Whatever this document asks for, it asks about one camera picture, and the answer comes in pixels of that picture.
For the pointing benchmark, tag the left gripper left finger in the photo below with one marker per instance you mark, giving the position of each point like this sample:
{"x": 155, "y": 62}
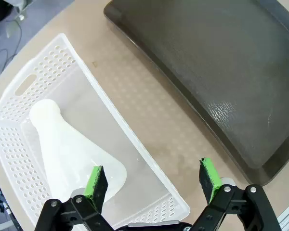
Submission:
{"x": 94, "y": 185}

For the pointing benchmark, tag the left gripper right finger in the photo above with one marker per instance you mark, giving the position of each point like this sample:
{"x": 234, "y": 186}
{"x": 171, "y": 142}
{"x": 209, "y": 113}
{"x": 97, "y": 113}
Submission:
{"x": 210, "y": 178}

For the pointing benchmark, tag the white translucent conical flask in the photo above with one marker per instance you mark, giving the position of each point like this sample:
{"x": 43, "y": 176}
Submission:
{"x": 62, "y": 144}

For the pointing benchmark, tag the white perforated plastic basket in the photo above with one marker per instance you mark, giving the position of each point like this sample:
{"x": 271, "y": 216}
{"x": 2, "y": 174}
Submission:
{"x": 82, "y": 113}

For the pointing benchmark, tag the dark brown plastic tray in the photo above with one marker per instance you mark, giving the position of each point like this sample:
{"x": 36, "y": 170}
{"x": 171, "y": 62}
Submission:
{"x": 219, "y": 72}

